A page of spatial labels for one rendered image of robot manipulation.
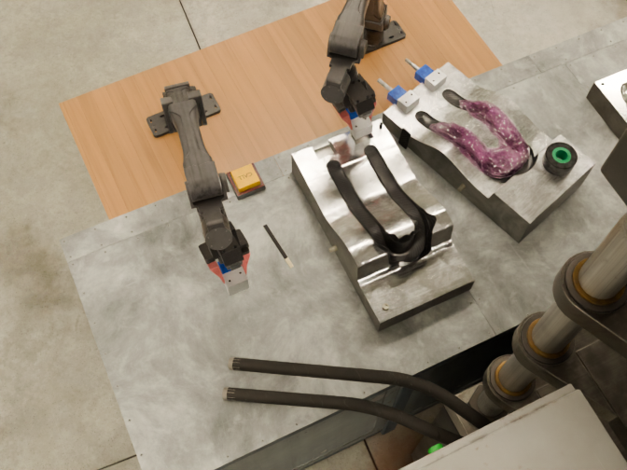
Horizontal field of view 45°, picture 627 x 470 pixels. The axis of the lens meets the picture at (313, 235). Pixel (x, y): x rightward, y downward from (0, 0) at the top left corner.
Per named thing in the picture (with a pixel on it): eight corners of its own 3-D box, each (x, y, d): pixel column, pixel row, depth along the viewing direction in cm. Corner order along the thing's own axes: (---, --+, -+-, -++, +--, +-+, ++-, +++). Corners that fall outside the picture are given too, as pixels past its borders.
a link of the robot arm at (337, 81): (350, 108, 175) (355, 69, 166) (315, 99, 176) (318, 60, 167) (362, 76, 182) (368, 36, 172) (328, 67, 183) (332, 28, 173)
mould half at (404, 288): (291, 172, 202) (290, 144, 190) (377, 137, 207) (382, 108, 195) (378, 332, 182) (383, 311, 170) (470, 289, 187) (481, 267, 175)
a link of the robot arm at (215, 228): (243, 243, 156) (232, 196, 149) (202, 254, 155) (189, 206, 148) (234, 214, 165) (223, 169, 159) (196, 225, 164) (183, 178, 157)
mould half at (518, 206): (381, 124, 209) (384, 100, 199) (444, 74, 217) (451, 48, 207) (518, 243, 193) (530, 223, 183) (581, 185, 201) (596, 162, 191)
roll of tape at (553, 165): (538, 170, 190) (542, 162, 187) (545, 145, 193) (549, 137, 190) (569, 179, 189) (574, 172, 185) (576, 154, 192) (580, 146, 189)
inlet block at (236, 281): (208, 250, 180) (206, 240, 175) (228, 241, 181) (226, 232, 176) (229, 296, 175) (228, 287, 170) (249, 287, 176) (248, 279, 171)
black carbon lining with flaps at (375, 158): (322, 167, 194) (323, 147, 186) (377, 145, 198) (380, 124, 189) (384, 279, 180) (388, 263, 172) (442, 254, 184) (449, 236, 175)
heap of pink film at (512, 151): (423, 131, 201) (426, 114, 194) (467, 94, 207) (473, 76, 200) (495, 193, 193) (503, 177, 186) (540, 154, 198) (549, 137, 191)
